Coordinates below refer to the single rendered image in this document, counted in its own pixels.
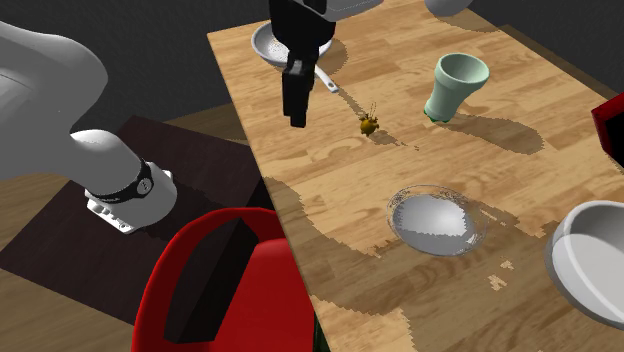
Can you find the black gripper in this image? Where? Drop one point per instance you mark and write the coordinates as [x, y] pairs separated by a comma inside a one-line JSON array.
[[302, 27]]

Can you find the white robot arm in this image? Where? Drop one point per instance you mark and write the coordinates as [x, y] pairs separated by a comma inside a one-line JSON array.
[[58, 131]]

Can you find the grey frying pan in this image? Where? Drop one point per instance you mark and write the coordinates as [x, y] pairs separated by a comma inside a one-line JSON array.
[[273, 51]]

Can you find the small yellow insect figure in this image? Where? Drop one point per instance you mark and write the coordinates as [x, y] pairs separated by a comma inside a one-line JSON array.
[[368, 126]]

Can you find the dark robot stand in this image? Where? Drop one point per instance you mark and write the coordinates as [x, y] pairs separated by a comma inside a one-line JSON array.
[[204, 161]]

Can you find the wooden table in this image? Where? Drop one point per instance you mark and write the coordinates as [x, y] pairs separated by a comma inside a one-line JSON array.
[[390, 161]]

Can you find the pale green vase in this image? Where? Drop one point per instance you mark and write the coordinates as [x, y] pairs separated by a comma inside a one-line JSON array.
[[453, 88]]

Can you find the clear glass bowl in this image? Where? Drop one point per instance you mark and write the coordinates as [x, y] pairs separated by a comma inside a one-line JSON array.
[[436, 222]]

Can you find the red chair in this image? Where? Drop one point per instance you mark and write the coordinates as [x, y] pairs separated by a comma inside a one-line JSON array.
[[273, 292]]

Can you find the red box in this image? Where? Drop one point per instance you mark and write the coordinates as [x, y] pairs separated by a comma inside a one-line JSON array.
[[612, 129]]

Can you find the white bowl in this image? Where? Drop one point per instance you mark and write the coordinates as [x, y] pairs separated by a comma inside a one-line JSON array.
[[592, 263]]

